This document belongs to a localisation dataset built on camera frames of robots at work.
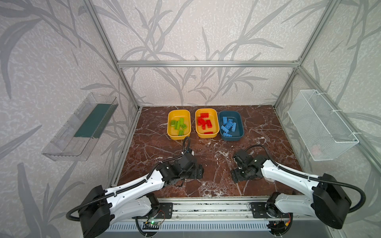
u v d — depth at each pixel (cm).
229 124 105
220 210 75
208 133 102
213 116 112
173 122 109
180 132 103
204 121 106
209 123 108
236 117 112
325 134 63
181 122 108
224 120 111
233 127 105
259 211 73
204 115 113
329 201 41
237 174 74
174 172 57
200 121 105
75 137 65
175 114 113
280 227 72
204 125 108
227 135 102
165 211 73
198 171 71
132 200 46
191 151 75
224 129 103
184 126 105
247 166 62
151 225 72
